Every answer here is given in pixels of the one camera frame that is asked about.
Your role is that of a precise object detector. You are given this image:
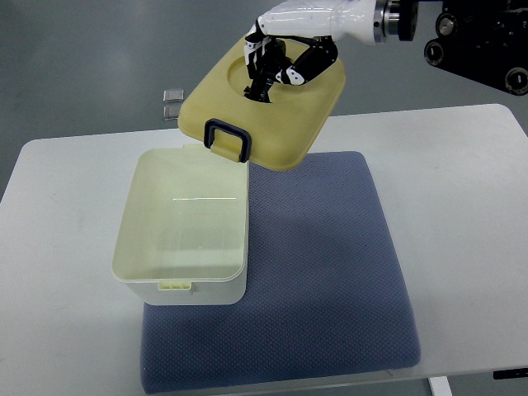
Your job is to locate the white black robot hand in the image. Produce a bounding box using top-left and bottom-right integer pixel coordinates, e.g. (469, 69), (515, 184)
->
(244, 1), (392, 103)

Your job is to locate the yellow box lid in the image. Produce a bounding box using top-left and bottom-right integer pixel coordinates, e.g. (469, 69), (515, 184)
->
(178, 40), (346, 171)

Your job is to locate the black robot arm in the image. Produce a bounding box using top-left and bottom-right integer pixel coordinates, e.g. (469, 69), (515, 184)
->
(424, 1), (527, 96)

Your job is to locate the white storage box base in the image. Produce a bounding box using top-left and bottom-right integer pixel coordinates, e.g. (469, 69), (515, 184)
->
(112, 144), (249, 305)

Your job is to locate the upper metal floor plate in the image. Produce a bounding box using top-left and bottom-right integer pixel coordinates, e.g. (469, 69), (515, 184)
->
(163, 88), (185, 103)

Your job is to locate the metal floor plate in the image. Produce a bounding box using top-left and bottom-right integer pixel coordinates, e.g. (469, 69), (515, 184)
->
(163, 88), (185, 103)
(163, 103), (181, 121)

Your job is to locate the lower metal floor plate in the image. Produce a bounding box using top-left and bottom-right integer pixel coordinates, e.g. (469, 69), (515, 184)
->
(163, 103), (181, 121)

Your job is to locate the blue grey cushion mat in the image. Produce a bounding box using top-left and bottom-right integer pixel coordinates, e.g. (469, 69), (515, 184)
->
(140, 152), (421, 394)

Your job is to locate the black table bracket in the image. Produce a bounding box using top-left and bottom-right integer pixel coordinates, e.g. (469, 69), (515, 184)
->
(493, 368), (528, 380)

